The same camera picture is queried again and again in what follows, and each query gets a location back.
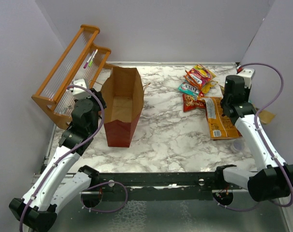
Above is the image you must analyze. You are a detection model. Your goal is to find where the red paper bag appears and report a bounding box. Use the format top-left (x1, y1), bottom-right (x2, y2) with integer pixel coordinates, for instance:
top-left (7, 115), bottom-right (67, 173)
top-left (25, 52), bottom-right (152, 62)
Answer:
top-left (92, 64), bottom-right (149, 147)

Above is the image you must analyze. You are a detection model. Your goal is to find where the red snack packet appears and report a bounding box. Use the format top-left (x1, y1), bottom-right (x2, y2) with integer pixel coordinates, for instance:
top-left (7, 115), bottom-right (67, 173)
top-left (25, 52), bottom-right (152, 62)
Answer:
top-left (182, 94), bottom-right (206, 112)

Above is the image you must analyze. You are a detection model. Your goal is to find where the teal Fox's mint candy bag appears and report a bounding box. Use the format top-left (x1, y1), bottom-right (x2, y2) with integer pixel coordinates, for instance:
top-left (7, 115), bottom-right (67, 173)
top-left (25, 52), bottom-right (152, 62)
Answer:
top-left (178, 82), bottom-right (200, 97)

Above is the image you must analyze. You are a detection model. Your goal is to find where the orange Fox's fruits candy bag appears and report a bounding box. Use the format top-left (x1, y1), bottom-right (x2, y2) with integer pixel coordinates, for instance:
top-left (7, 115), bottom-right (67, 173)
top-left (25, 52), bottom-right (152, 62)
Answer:
top-left (184, 64), bottom-right (216, 91)

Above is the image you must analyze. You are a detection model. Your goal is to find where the yellow snack packet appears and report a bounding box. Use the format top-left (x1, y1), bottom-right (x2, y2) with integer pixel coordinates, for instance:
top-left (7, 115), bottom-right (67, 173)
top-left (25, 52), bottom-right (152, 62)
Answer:
top-left (201, 81), bottom-right (218, 94)

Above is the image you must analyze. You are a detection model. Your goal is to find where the orange chips bag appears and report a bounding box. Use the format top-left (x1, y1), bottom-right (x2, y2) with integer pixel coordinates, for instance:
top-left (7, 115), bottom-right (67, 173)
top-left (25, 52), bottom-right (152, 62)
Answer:
top-left (198, 97), bottom-right (242, 140)

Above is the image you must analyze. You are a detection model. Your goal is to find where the gold snack packet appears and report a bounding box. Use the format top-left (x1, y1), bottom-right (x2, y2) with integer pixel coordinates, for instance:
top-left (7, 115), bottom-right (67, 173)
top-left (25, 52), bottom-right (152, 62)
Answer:
top-left (220, 86), bottom-right (277, 125)

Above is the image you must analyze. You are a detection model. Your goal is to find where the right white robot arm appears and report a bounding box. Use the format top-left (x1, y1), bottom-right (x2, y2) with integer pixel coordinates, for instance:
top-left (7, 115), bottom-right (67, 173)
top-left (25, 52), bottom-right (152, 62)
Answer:
top-left (214, 75), bottom-right (293, 202)

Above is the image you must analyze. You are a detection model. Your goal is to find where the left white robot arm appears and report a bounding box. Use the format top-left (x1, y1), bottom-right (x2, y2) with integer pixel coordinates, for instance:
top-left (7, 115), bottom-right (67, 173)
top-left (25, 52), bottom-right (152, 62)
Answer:
top-left (9, 85), bottom-right (106, 232)

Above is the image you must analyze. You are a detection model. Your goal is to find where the green marker pen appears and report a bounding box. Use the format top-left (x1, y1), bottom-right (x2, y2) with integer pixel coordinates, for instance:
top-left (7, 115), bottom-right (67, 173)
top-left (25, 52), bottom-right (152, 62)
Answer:
top-left (88, 49), bottom-right (98, 67)

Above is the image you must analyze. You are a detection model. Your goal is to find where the orange wooden rack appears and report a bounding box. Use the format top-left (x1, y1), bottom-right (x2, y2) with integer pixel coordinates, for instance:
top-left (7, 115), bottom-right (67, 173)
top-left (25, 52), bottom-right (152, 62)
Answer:
top-left (32, 25), bottom-right (111, 130)

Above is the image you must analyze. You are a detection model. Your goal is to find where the small clear plastic lid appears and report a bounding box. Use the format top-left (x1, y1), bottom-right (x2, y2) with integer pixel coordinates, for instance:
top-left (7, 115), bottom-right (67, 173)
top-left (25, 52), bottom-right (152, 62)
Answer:
top-left (230, 139), bottom-right (245, 153)

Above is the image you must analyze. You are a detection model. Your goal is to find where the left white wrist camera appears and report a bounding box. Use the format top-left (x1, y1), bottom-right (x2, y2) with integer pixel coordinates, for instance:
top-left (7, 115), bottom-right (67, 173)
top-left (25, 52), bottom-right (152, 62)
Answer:
top-left (67, 79), bottom-right (90, 100)

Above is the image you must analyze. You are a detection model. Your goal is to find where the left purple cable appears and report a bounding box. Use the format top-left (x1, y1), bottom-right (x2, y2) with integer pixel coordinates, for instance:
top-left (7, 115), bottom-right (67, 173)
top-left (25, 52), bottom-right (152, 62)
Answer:
top-left (18, 84), bottom-right (129, 232)

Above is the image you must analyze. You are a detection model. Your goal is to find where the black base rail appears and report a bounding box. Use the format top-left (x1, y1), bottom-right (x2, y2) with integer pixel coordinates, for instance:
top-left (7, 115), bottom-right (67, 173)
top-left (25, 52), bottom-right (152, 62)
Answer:
top-left (71, 170), bottom-right (243, 203)

